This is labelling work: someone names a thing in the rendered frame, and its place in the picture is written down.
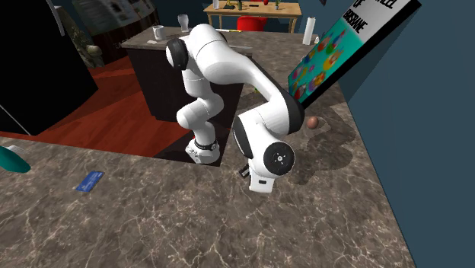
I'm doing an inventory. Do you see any dark robot stand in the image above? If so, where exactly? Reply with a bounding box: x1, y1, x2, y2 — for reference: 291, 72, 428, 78
153, 121, 233, 168

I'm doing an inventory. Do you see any dark counter cabinet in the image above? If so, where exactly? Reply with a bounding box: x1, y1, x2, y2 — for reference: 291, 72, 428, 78
127, 46, 244, 124

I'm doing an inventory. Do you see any red chair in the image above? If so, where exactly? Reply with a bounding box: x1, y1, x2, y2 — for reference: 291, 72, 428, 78
236, 15, 269, 33

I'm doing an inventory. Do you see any blue card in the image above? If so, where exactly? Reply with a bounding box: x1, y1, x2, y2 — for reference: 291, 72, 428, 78
75, 171, 106, 193

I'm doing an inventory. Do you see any white paper towel roll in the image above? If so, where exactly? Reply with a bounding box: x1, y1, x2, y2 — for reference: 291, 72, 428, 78
301, 16, 317, 46

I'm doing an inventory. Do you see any wooden table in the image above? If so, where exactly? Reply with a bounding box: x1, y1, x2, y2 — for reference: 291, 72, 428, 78
202, 0, 303, 34

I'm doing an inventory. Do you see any white mug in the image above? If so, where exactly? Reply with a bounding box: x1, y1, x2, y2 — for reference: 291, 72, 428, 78
151, 24, 167, 41

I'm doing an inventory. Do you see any teal rounded object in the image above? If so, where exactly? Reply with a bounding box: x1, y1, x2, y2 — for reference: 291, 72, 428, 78
0, 145, 32, 174

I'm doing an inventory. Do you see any black refrigerator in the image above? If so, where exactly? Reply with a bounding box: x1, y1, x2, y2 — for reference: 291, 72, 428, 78
0, 0, 100, 137

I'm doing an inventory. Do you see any colourful wall picture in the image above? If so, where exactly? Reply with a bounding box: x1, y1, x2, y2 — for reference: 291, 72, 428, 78
287, 0, 422, 110

